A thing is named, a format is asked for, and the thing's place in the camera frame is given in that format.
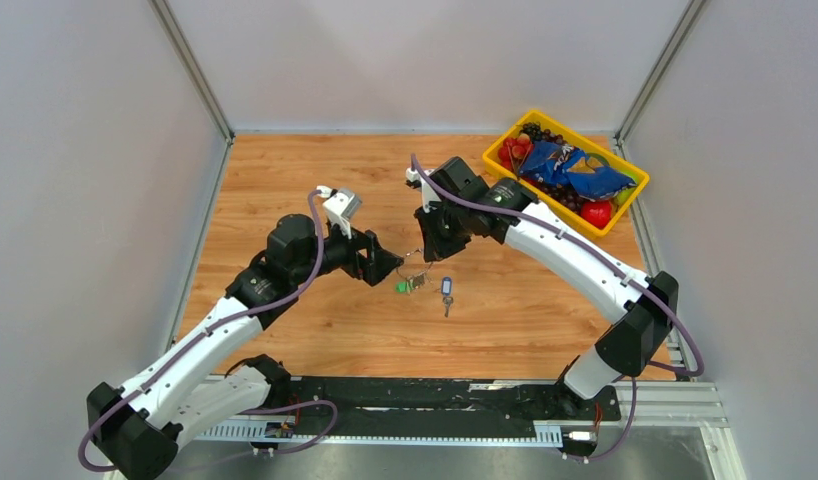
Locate yellow plastic basket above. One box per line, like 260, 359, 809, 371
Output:
483, 110, 650, 240

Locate green fruit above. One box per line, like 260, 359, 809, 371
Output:
612, 170, 638, 208

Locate silver metal keyring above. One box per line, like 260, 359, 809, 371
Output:
395, 248, 433, 295

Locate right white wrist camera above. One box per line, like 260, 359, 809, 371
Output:
405, 167, 440, 213

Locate green key tag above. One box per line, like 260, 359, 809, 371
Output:
394, 281, 413, 294

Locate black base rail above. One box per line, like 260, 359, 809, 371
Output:
200, 376, 622, 448

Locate red apple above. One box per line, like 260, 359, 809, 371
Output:
580, 200, 614, 229

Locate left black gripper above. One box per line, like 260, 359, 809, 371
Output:
291, 215, 403, 285

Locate blue key tag with key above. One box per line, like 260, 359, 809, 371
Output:
440, 276, 454, 318

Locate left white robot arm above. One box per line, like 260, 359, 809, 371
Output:
78, 214, 404, 479

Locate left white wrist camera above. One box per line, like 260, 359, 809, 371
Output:
316, 185, 362, 239

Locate dark grape bunch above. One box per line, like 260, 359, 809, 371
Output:
518, 122, 585, 213

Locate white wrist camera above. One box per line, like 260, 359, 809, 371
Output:
405, 167, 440, 213
316, 185, 362, 239

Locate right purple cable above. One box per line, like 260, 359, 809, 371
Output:
409, 153, 706, 464

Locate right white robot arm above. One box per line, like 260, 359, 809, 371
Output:
406, 168, 678, 418

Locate blue snack bag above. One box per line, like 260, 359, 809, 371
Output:
517, 141, 638, 201

